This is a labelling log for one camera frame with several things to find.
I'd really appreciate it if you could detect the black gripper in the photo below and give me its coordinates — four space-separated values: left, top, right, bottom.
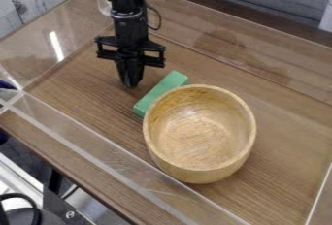
95 11 166 89

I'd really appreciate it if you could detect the green rectangular block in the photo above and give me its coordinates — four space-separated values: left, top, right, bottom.
134 71 188 117

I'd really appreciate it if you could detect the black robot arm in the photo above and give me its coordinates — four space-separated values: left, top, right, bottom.
95 0 166 88

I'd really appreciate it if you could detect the brown wooden bowl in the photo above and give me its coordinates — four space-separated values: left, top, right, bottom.
143 84 258 184

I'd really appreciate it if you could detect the blue object at left edge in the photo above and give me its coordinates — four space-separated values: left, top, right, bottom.
0 80 16 90

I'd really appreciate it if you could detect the black table leg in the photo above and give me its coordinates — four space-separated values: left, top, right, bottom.
48 170 63 195

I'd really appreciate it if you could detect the clear acrylic corner bracket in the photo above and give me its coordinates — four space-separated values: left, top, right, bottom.
97 0 111 16

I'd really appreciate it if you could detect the clear acrylic front wall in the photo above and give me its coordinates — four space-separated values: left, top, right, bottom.
0 90 249 225

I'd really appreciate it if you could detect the black metal base plate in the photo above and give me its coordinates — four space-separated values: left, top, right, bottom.
40 188 96 225

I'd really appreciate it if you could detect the black cable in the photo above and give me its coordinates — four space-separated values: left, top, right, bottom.
0 192 42 225

